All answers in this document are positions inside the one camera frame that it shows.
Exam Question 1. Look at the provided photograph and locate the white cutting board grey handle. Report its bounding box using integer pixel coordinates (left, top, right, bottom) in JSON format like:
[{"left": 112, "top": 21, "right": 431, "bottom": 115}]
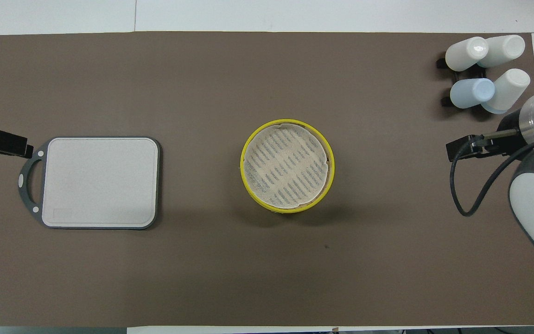
[{"left": 18, "top": 136, "right": 161, "bottom": 231}]

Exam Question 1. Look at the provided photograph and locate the black cup rack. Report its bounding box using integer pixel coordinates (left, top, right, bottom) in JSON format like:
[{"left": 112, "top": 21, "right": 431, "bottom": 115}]
[{"left": 436, "top": 53, "right": 488, "bottom": 109}]

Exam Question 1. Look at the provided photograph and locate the white plastic cup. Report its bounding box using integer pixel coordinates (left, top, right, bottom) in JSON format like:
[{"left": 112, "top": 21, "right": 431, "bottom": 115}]
[
  {"left": 482, "top": 69, "right": 531, "bottom": 115},
  {"left": 445, "top": 37, "right": 489, "bottom": 72},
  {"left": 478, "top": 35, "right": 526, "bottom": 68}
]

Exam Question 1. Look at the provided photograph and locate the light blue plastic cup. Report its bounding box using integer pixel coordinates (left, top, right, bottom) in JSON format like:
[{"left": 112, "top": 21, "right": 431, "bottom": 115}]
[{"left": 450, "top": 78, "right": 496, "bottom": 109}]

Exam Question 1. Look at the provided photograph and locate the brown table mat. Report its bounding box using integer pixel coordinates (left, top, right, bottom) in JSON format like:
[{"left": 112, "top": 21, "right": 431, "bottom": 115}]
[{"left": 0, "top": 31, "right": 534, "bottom": 328}]

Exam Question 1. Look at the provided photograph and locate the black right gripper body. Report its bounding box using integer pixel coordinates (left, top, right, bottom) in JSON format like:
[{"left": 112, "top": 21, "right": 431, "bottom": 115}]
[{"left": 480, "top": 109, "right": 523, "bottom": 157}]

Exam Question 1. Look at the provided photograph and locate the yellow woven steamer lid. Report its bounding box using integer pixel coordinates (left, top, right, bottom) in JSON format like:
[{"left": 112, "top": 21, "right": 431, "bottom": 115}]
[{"left": 240, "top": 119, "right": 336, "bottom": 212}]

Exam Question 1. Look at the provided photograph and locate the yellow bamboo steamer basket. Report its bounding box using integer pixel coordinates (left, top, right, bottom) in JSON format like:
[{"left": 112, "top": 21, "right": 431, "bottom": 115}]
[{"left": 247, "top": 186, "right": 331, "bottom": 215}]

